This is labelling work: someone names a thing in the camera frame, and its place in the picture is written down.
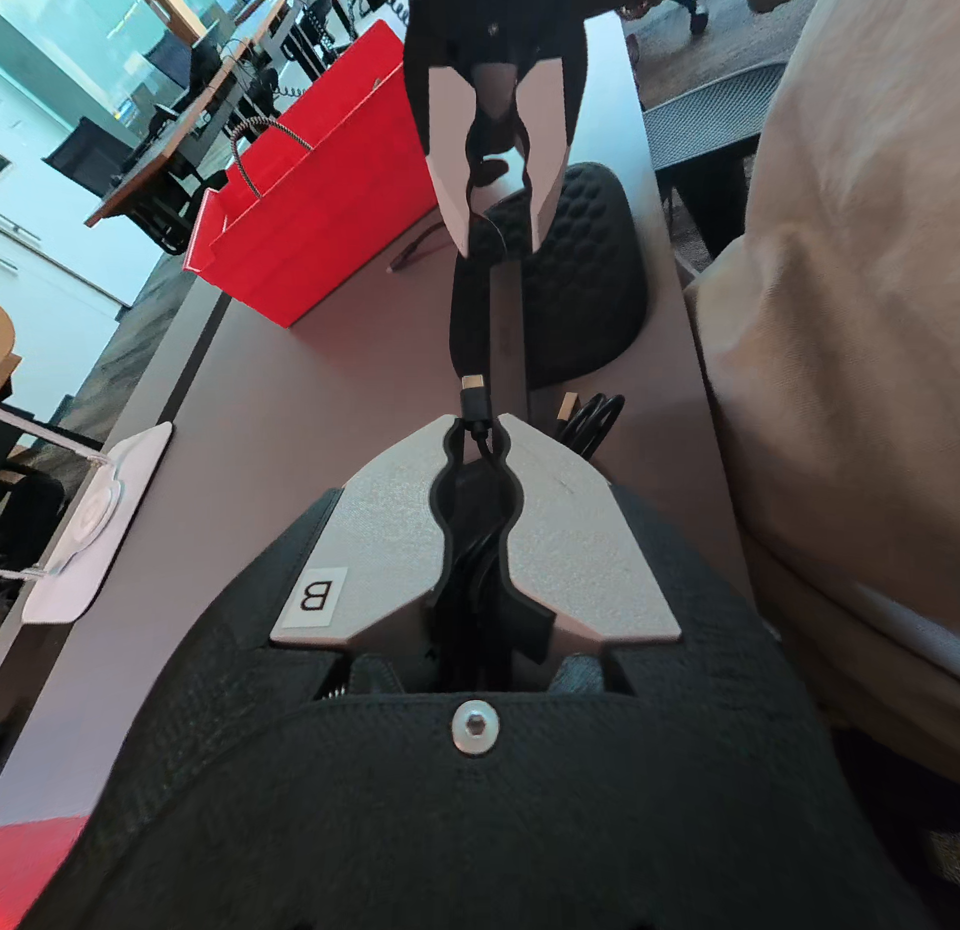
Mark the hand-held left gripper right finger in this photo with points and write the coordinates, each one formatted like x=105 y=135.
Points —
x=585 y=555

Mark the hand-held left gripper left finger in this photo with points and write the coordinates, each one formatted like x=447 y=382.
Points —
x=375 y=540

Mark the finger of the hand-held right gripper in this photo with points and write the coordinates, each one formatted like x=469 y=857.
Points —
x=446 y=143
x=547 y=135

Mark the dark grey device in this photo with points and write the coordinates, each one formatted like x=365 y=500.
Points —
x=472 y=323

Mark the black textured pad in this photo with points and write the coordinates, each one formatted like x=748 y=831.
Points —
x=585 y=270

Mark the red paper gift bag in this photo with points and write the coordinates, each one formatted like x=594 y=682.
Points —
x=322 y=218

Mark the grey mesh office chair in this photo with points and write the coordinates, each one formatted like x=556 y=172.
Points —
x=705 y=120

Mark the white flat charger pad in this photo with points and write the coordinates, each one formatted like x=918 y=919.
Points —
x=97 y=525

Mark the wooden office desk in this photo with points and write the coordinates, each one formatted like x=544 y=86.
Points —
x=165 y=173

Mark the person's beige clothing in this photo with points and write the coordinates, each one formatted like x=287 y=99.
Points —
x=847 y=345

